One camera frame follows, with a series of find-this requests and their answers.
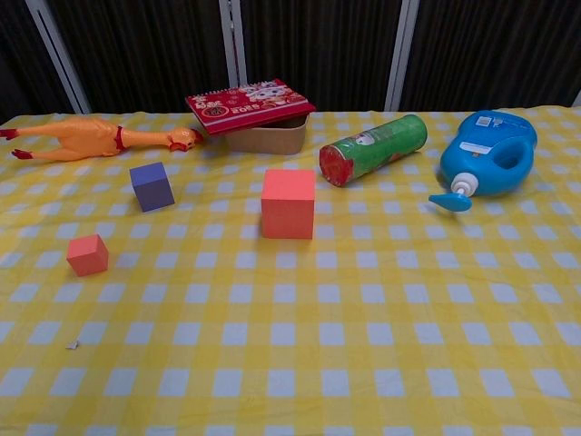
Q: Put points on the purple foam cube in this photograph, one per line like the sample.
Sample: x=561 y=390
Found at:
x=150 y=191

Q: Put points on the small red foam cube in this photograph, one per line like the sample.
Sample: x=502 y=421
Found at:
x=86 y=259

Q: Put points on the large red foam cube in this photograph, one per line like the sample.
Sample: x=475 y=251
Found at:
x=287 y=213

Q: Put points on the brown cardboard oval box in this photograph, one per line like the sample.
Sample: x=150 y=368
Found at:
x=272 y=138

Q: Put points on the yellow checked tablecloth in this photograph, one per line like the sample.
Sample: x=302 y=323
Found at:
x=290 y=318

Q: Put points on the green chips can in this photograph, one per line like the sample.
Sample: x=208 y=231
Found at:
x=381 y=143

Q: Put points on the red desk calendar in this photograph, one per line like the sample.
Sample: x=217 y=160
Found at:
x=249 y=106

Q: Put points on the blue pump detergent bottle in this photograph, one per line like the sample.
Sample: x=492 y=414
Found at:
x=481 y=150

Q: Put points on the yellow rubber chicken toy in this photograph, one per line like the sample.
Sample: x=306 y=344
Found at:
x=86 y=138

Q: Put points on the small white paper scrap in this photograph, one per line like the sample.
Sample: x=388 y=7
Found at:
x=72 y=345

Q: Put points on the white metal frame post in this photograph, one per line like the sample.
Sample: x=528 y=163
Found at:
x=577 y=100
x=233 y=41
x=401 y=54
x=59 y=54

